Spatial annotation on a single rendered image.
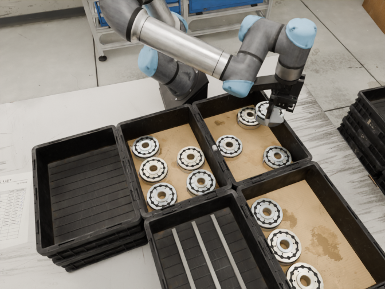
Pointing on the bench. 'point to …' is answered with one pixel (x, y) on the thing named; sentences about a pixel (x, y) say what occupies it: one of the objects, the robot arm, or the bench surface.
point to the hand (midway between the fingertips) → (266, 117)
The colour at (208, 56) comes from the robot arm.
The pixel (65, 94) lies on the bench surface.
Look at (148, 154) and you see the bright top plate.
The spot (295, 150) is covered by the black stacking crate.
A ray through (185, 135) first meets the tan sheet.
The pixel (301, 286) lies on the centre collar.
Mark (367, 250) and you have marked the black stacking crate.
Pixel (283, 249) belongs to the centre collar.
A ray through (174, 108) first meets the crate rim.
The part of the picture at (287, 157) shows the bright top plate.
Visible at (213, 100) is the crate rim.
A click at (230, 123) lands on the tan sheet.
